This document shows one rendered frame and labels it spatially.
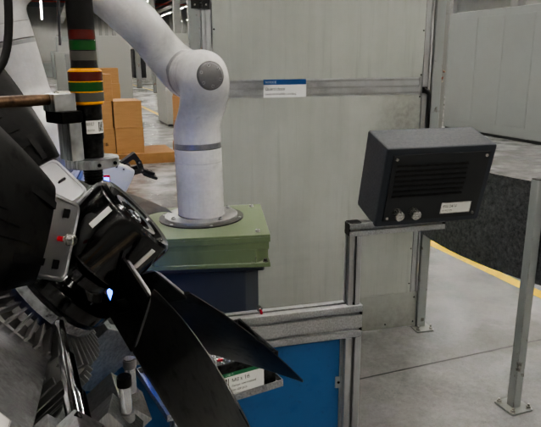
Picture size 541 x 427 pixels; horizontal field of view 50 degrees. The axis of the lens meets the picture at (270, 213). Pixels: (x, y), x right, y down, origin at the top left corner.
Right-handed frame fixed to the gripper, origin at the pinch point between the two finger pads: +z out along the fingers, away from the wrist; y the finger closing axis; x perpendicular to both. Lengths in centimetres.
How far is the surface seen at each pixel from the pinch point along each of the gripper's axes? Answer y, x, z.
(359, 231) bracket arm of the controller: -20, 42, 31
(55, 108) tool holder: -25, 59, -43
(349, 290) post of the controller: -7, 45, 35
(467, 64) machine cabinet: -229, -693, 802
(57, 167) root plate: -18, 60, -40
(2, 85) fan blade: -23, 48, -48
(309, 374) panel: 15, 46, 37
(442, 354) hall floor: 38, -23, 190
